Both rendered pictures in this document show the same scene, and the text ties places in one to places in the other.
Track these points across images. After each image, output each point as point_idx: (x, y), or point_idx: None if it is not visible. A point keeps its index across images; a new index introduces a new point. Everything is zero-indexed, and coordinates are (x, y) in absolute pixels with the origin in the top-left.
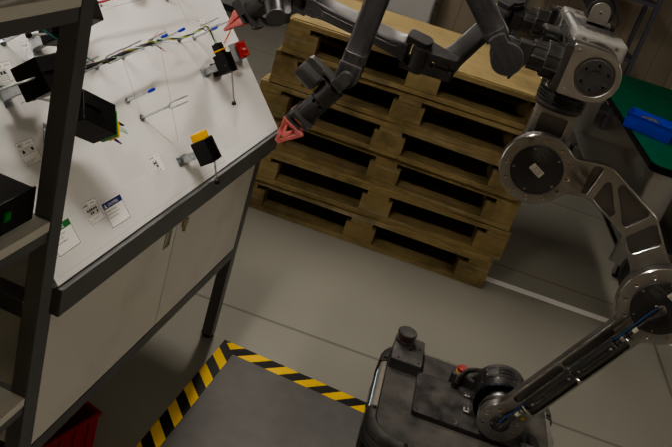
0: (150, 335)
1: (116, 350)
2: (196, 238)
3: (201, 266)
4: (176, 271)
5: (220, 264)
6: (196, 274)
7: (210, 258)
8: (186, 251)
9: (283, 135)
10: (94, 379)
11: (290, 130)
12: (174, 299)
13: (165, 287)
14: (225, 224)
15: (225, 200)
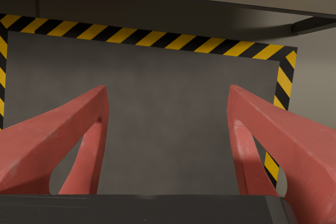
0: None
1: None
2: None
3: None
4: None
5: (312, 13)
6: None
7: (278, 1)
8: None
9: (228, 108)
10: None
11: (248, 152)
12: None
13: None
14: None
15: None
